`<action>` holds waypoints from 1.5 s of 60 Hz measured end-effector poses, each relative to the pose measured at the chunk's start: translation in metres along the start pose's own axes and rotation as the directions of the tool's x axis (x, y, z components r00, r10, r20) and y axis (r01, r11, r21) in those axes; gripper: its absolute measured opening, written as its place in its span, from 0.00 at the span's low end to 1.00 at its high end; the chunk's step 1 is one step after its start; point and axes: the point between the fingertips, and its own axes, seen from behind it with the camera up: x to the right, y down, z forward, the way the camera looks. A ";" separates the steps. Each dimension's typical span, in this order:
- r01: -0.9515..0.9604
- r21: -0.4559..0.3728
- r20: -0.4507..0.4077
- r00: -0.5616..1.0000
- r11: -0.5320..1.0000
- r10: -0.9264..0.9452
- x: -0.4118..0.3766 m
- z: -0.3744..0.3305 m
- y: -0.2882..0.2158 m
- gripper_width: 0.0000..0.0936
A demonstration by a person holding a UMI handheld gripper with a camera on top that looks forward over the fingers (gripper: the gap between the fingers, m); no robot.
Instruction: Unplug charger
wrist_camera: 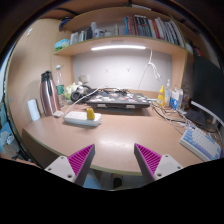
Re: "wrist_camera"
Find yellow charger plug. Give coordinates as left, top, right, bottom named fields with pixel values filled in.
left=87, top=108, right=95, bottom=120

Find tangled black white cables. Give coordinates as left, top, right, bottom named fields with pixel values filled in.
left=149, top=99, right=191, bottom=130

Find black laptop stand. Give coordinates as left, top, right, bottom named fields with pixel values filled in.
left=91, top=104, right=148, bottom=109

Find white charger cable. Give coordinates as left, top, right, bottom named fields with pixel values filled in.
left=62, top=84, right=108, bottom=117

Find sticker-covered closed laptop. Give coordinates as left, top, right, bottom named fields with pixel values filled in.
left=87, top=92, right=150, bottom=106

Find clear sanitizer bottle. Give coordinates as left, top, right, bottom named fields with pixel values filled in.
left=165, top=79, right=172, bottom=106

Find black headphones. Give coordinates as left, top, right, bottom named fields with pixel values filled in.
left=70, top=85, right=91, bottom=102

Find pink thermos flask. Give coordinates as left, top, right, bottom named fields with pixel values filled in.
left=40, top=71, right=60, bottom=116

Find wooden shelf unit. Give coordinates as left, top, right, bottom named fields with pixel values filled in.
left=39, top=0, right=208, bottom=101

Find blue white carton box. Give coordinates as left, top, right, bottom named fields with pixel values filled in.
left=169, top=88, right=183, bottom=110

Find white blue keyboard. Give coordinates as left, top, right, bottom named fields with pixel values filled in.
left=179, top=126, right=222, bottom=162

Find yellow glue bottle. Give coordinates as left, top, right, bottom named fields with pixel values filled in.
left=157, top=86, right=165, bottom=107

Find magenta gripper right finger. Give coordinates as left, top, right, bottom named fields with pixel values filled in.
left=134, top=143, right=183, bottom=183

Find LED light bar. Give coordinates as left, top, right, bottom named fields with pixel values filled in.
left=91, top=45, right=146, bottom=51

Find green tissue box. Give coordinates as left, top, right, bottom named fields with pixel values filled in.
left=55, top=39, right=70, bottom=50

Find white containers on shelf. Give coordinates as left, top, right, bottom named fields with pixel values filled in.
left=70, top=22, right=112, bottom=44

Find row of books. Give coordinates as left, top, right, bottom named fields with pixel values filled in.
left=124, top=15, right=185, bottom=48

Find black monitor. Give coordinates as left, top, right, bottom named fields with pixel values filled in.
left=182, top=55, right=224, bottom=128

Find white power strip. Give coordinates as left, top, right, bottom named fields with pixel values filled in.
left=64, top=111, right=102, bottom=126

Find white hanging cable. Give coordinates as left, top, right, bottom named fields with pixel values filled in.
left=137, top=48, right=162, bottom=90

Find clear plastic water bottle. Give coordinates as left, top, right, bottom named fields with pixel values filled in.
left=55, top=65, right=66, bottom=108

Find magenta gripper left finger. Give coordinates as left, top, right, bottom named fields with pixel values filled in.
left=45, top=144, right=95, bottom=186

